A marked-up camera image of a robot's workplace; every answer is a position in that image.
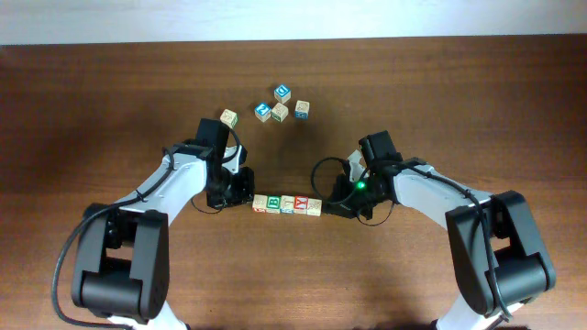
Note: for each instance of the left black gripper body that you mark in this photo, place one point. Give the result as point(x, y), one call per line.
point(232, 188)

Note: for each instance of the blue C block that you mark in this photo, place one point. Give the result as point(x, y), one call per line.
point(282, 93)

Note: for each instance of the wooden block red side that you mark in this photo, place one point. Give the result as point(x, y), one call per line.
point(259, 204)

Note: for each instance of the wooden block blue J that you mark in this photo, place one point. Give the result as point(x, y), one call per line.
point(287, 204)

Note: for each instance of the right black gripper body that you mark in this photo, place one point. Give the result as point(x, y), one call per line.
point(346, 188)

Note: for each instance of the red Y block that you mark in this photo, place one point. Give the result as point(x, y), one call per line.
point(300, 205)

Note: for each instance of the wooden block blue base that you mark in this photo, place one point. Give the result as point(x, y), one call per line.
point(302, 109)

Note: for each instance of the wooden leaf E block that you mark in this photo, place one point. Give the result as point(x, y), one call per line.
point(314, 207)

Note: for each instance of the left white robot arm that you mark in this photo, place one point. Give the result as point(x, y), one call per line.
point(122, 267)

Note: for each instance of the green B block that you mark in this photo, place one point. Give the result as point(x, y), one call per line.
point(273, 204)

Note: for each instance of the blue letter block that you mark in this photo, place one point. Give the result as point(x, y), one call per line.
point(263, 112)

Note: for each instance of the wooden block green side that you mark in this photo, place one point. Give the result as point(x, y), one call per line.
point(229, 118)

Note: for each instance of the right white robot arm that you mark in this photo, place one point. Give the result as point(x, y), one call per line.
point(500, 260)

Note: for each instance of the plain wooden block centre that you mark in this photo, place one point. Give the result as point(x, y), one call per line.
point(279, 112)

